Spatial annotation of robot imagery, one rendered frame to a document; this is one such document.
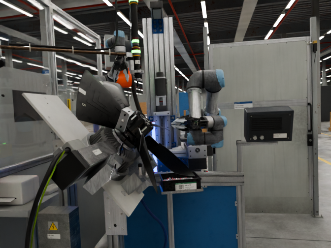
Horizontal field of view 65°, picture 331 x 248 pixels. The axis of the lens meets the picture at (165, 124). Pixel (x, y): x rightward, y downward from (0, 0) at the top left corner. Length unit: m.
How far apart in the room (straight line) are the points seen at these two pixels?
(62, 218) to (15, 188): 0.27
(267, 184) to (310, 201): 0.49
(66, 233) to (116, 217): 0.22
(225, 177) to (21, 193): 1.11
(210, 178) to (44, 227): 0.95
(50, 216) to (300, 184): 2.72
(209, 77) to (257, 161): 1.71
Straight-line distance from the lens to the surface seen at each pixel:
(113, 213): 1.25
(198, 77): 1.66
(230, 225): 1.79
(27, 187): 1.39
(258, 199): 3.29
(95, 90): 1.06
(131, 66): 1.30
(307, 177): 3.36
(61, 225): 1.27
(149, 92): 2.19
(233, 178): 1.68
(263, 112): 1.59
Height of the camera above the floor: 1.26
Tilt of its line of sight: 3 degrees down
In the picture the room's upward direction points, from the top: 3 degrees counter-clockwise
